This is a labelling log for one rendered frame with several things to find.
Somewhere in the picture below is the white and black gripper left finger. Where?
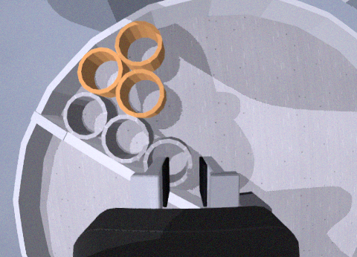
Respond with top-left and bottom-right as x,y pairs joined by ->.
130,157 -> 170,209

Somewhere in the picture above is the grey metal ring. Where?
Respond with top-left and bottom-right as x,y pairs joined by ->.
102,114 -> 154,163
143,137 -> 193,187
63,92 -> 118,140

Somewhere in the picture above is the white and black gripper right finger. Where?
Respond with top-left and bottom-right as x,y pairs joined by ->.
199,156 -> 240,208

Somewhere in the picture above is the bronze bushing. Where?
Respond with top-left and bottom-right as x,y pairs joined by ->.
115,21 -> 165,72
77,48 -> 130,98
116,69 -> 167,118

